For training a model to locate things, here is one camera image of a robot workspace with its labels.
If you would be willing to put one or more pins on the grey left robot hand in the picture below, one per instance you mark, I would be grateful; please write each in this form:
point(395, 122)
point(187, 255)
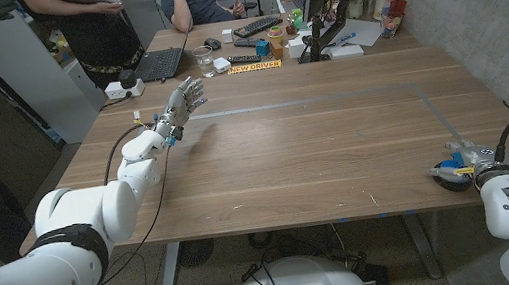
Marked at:
point(178, 108)

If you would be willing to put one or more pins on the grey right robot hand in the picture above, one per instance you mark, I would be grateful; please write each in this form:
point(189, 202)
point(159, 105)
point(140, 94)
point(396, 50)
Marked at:
point(476, 157)

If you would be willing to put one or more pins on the blue button with black base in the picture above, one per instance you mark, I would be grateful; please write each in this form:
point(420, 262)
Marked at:
point(450, 184)

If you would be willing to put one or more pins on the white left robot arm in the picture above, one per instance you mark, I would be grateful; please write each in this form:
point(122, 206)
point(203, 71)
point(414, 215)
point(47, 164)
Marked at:
point(84, 223)

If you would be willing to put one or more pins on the black laptop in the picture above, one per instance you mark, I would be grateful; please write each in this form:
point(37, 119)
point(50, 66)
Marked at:
point(161, 64)

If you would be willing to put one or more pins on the clear drinking glass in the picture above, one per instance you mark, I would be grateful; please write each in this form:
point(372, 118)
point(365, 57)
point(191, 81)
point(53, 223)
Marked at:
point(204, 61)

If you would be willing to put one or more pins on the black plug adapter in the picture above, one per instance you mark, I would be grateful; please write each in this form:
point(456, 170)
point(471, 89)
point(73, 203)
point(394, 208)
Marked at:
point(127, 78)

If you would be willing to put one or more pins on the small white charger box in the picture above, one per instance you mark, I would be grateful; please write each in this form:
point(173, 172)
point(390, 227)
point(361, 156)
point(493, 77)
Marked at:
point(222, 65)

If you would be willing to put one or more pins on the white power strip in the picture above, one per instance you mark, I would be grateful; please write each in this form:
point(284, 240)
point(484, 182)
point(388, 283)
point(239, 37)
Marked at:
point(112, 90)

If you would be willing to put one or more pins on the black computer mouse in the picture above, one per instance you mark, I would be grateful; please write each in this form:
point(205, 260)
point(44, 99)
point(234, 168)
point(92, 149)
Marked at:
point(212, 43)

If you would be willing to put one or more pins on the black remote control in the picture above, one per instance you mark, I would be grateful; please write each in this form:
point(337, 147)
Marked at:
point(244, 58)

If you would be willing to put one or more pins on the yellow new driver sign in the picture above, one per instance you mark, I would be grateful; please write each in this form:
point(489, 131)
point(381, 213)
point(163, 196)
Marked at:
point(254, 67)

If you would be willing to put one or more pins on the small white cube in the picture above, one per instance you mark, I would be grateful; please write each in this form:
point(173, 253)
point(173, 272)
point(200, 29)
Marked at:
point(227, 35)

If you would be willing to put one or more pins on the dark phone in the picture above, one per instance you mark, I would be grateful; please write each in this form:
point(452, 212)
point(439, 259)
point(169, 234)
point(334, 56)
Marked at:
point(247, 42)

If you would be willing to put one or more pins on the standing person in black clothes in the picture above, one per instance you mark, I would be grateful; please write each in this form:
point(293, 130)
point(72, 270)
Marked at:
point(102, 39)

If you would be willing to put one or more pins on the blue cube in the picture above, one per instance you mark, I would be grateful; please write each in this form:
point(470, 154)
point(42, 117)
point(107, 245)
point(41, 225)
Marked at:
point(263, 48)

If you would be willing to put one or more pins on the grey table leg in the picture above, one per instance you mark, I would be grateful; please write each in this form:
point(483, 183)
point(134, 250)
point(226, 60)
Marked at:
point(169, 276)
point(424, 248)

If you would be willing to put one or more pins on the black keyboard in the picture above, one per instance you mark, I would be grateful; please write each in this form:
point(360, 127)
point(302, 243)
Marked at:
point(257, 26)

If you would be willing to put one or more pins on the orange wooden block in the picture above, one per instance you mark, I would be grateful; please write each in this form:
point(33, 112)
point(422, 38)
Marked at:
point(277, 51)

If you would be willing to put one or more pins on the colourful round toy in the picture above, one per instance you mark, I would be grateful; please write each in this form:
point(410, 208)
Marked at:
point(275, 33)

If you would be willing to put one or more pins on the cardboard box with items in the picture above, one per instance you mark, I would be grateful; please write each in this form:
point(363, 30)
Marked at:
point(63, 47)

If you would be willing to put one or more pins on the white square box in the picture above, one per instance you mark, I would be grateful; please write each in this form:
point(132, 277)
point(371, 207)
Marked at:
point(296, 48)

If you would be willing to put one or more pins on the black floor fan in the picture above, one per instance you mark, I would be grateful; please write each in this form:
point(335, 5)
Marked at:
point(195, 252)

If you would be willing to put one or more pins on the green toy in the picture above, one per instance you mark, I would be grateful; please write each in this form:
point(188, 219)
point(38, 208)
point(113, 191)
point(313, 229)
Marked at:
point(297, 18)

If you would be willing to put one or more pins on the white cabinet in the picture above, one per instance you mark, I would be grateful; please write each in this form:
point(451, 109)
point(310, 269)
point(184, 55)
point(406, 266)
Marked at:
point(32, 74)

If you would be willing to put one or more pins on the silver laptop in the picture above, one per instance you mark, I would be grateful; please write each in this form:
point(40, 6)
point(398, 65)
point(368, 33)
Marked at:
point(293, 3)

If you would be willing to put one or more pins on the flat white box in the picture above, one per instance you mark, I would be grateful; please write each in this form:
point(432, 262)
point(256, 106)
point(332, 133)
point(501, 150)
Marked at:
point(346, 51)

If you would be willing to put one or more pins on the white paper sheet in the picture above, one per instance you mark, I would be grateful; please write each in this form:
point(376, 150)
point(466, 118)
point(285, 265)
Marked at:
point(364, 29)

